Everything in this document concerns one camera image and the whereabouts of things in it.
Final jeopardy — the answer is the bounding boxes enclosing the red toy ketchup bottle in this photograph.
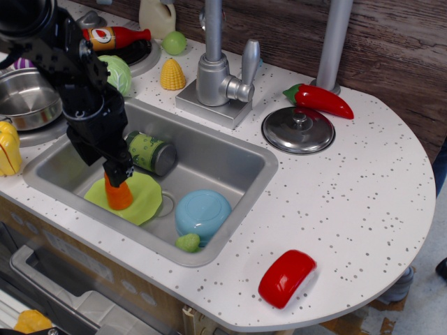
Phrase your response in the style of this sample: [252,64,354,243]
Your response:
[82,27,152,51]

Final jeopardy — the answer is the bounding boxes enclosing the green toy cabbage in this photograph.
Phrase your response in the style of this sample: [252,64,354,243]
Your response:
[98,55,132,96]

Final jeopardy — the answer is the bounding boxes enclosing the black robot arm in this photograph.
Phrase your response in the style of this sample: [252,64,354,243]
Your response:
[1,1,133,187]

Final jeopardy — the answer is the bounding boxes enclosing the silver toy faucet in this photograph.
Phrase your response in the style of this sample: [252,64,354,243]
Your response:
[176,1,261,129]

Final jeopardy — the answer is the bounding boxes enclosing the grey caster wheel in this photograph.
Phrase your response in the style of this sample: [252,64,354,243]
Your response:
[381,267,414,303]

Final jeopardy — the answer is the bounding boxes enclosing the steel pot lid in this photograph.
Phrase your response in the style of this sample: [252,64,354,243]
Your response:
[261,107,335,155]

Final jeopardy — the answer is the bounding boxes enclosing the grey stove knob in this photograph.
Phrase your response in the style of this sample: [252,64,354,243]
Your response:
[76,10,108,29]

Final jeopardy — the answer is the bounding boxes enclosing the purple toy onion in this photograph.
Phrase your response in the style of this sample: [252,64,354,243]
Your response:
[13,58,34,69]

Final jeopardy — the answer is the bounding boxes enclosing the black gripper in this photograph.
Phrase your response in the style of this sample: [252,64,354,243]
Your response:
[63,91,134,187]

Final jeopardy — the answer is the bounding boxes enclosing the red toy chili pepper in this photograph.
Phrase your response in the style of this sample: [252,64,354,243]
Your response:
[282,84,354,119]

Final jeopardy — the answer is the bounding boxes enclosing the green labelled tin can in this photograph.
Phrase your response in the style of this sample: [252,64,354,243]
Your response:
[125,131,177,176]

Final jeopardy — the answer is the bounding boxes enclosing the cream toy jug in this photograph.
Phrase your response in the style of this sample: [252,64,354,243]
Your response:
[138,0,176,40]

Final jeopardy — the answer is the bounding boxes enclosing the grey vertical pole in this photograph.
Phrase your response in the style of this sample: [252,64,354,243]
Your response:
[311,0,353,95]

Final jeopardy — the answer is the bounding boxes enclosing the green toy lime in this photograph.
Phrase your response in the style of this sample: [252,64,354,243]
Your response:
[161,31,187,55]

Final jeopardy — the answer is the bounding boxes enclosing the yellow toy on floor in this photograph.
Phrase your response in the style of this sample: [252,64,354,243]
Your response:
[13,310,52,334]

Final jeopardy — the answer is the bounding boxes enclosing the grey sink basin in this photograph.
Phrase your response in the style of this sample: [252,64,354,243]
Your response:
[23,98,278,267]

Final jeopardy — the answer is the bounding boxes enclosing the orange toy carrot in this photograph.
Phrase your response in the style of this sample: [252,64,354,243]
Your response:
[104,173,133,211]

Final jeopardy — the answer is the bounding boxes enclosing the steel cooking pot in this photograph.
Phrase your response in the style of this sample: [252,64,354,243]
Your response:
[1,68,62,131]

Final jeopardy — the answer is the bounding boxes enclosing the light blue bowl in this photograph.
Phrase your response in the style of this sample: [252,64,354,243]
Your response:
[175,189,232,247]

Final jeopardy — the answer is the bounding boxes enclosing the yellow toy corn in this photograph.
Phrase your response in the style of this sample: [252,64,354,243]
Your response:
[160,59,186,91]

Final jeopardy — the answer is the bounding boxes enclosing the grey oven door handle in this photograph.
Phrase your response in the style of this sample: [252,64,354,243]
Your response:
[10,246,121,334]

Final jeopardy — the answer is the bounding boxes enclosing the light green plate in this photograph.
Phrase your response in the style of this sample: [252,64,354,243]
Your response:
[84,172,162,225]

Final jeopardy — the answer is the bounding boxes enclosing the small green toy vegetable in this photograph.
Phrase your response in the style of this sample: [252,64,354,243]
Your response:
[175,233,200,253]

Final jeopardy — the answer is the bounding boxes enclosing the yellow toy bell pepper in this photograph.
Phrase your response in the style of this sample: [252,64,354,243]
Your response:
[1,121,22,176]

